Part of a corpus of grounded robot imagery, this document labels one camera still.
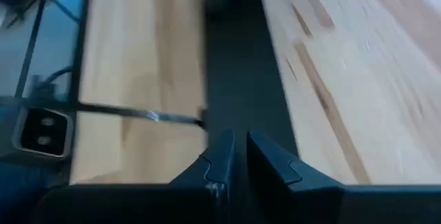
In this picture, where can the grey black connector box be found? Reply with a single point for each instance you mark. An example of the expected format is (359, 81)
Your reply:
(43, 131)

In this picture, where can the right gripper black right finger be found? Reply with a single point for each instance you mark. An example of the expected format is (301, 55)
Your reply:
(344, 205)

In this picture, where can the black raceway cover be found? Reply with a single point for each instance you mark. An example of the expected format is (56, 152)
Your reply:
(241, 79)

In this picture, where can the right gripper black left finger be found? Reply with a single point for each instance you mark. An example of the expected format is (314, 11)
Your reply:
(138, 205)

